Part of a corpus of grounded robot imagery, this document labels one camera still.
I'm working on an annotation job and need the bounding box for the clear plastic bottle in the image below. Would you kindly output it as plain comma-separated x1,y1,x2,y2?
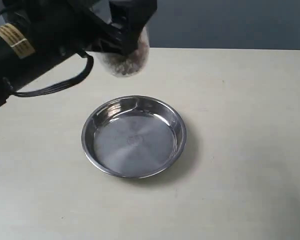
94,26,150,78

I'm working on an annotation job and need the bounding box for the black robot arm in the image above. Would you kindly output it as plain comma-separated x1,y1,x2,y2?
0,0,158,107

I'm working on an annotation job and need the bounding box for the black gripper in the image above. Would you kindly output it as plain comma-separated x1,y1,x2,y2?
22,0,158,56

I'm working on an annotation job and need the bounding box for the round steel dish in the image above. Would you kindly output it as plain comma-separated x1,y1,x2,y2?
81,95,187,179

